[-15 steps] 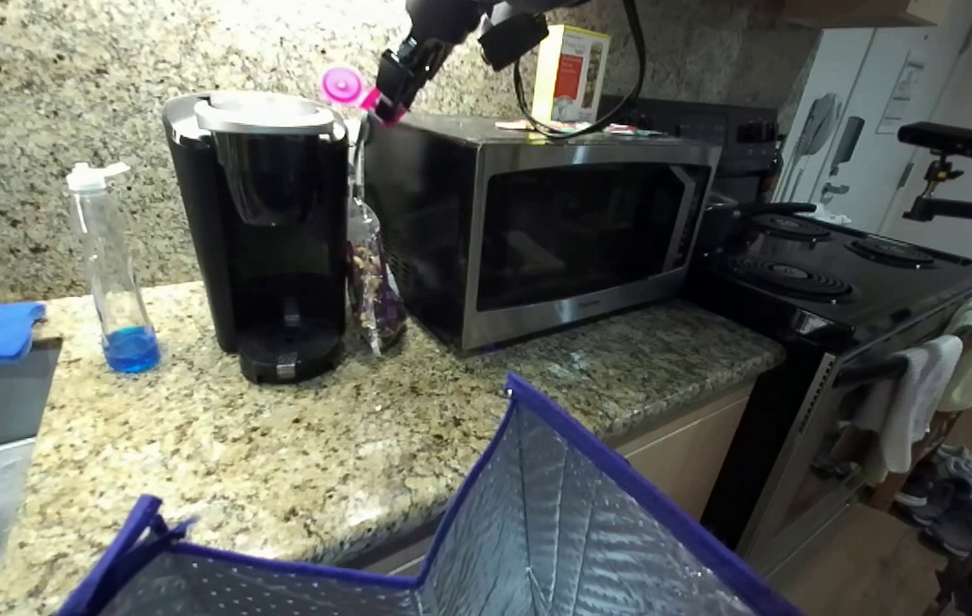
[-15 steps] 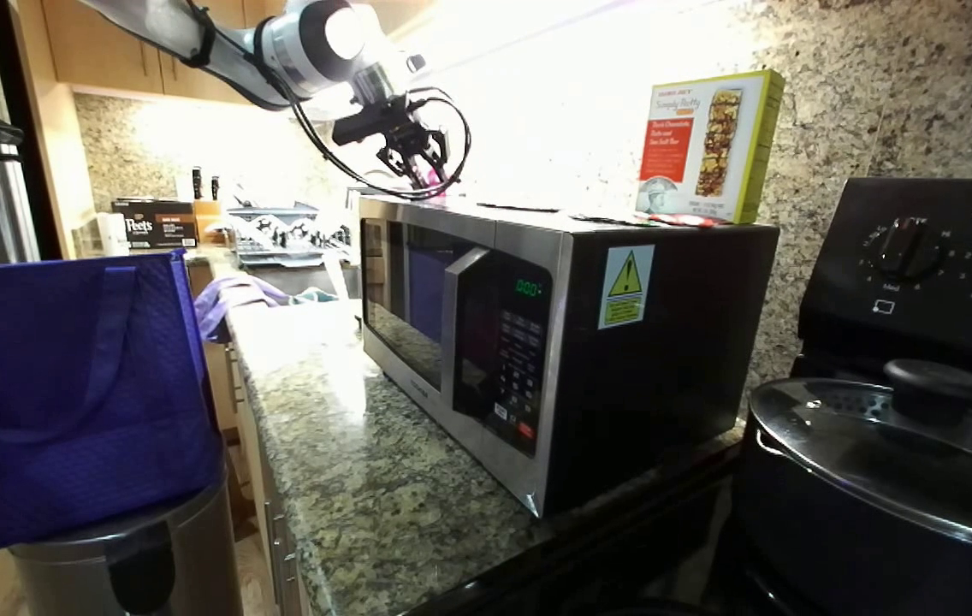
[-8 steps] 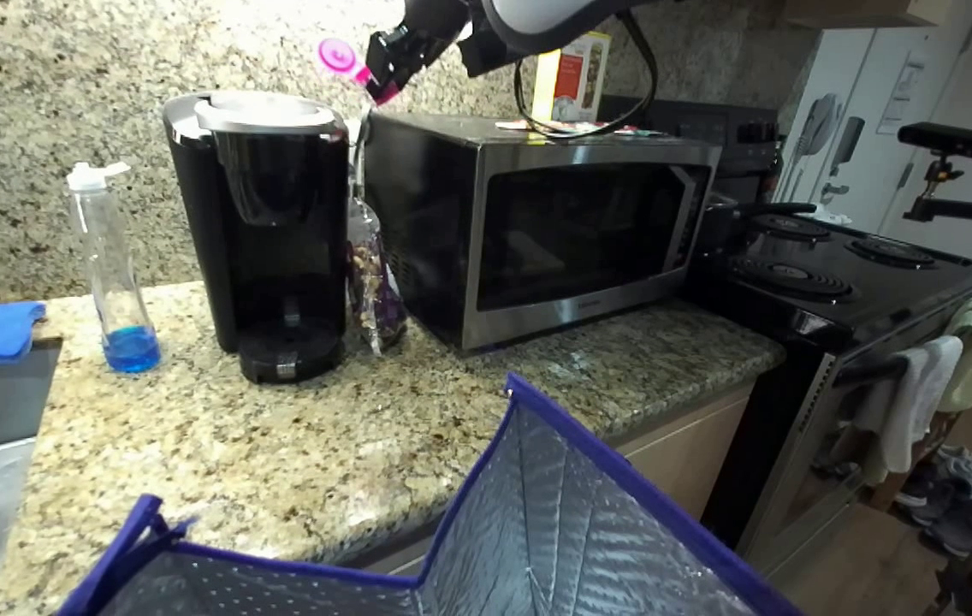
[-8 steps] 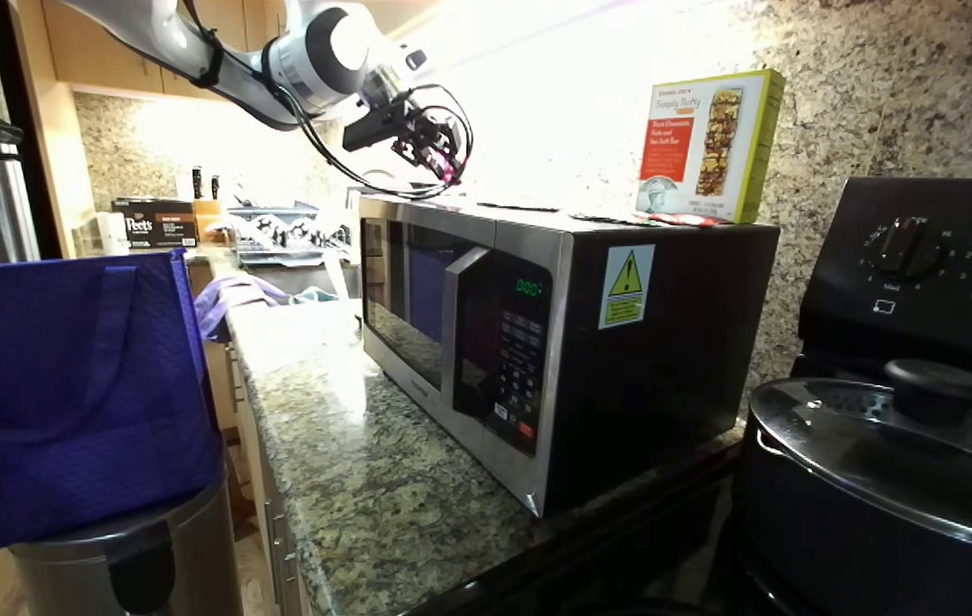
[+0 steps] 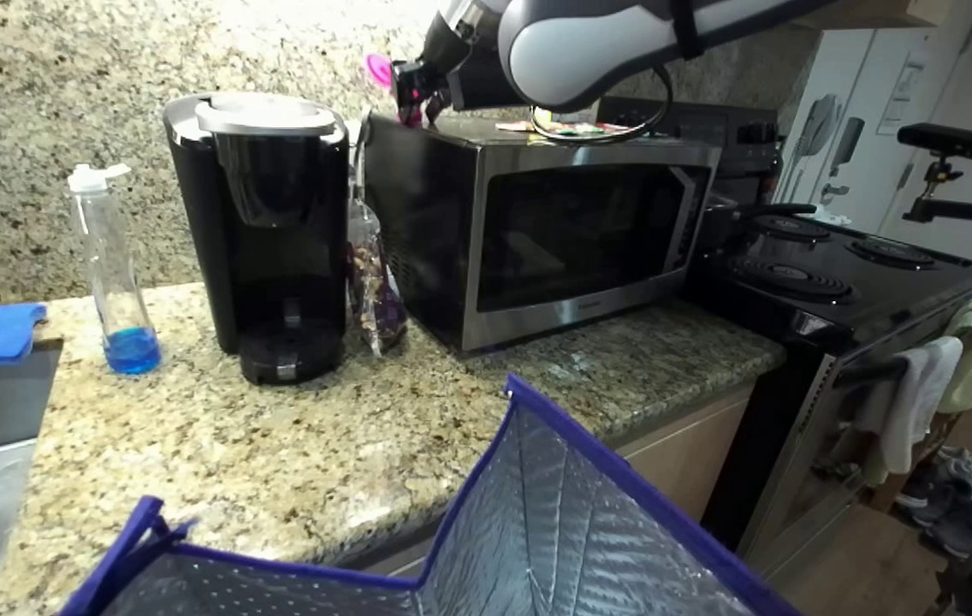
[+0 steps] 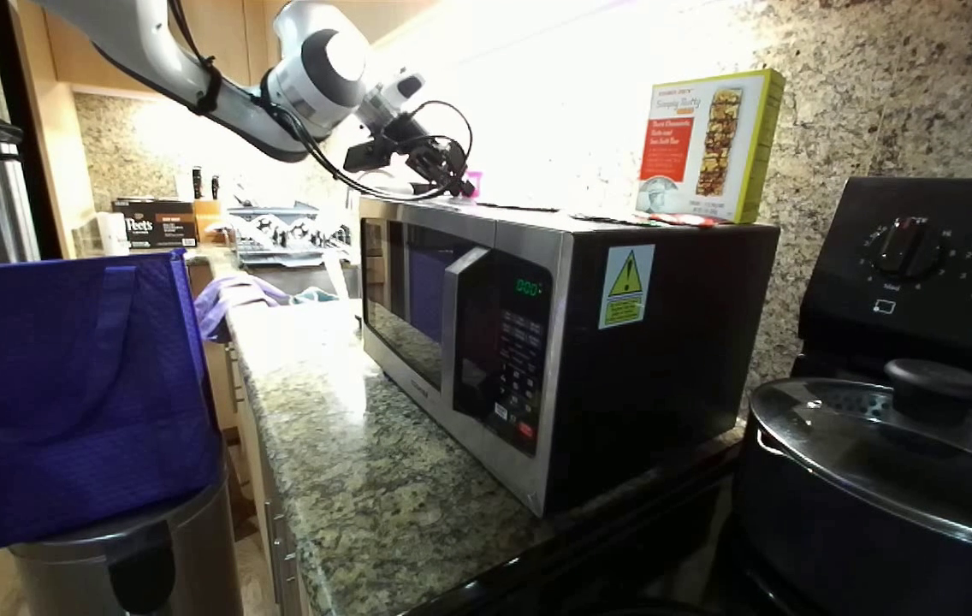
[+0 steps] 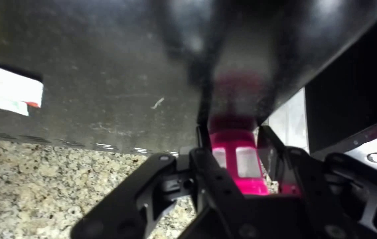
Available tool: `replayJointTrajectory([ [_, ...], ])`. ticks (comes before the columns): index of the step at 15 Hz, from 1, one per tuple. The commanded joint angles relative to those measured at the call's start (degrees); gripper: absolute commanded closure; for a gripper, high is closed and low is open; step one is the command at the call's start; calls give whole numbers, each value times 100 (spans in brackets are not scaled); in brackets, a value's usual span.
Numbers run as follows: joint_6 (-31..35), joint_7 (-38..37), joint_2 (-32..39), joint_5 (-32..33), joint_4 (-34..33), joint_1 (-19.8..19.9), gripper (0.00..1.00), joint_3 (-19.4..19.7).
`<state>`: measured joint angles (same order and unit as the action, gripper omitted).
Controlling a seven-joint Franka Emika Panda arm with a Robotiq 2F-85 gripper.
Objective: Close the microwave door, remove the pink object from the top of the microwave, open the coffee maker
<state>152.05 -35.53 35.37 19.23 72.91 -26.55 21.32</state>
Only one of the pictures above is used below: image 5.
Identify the clear bag of snacks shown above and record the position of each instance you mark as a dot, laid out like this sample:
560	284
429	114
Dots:
376	284

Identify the purple insulated bag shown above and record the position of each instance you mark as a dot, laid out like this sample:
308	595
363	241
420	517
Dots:
576	534

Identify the black stereo camera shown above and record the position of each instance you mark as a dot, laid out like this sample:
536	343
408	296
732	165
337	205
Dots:
954	142

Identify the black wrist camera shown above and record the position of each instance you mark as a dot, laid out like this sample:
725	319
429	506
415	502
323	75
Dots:
483	82

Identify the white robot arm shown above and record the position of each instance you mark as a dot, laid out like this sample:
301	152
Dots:
625	47

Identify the white towel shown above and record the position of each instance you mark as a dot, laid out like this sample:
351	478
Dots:
909	397

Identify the black electric stove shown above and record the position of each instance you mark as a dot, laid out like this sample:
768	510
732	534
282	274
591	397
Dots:
851	274

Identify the black stainless microwave oven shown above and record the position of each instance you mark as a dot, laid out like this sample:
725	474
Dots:
420	227

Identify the dark grey bag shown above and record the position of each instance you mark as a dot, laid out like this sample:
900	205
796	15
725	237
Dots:
950	490

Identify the white paper sheet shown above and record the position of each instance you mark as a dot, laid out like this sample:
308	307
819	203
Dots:
560	123

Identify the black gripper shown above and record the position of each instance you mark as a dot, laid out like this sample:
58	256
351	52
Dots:
457	35

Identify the white refrigerator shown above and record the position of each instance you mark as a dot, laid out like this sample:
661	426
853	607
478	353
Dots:
917	138

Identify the clear bottle with blue liquid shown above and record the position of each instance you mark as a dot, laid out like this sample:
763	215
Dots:
121	284

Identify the pink reusable coffee pod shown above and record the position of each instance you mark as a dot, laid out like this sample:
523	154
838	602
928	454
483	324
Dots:
376	71

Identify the black coffee maker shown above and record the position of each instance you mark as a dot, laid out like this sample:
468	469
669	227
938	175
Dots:
267	252

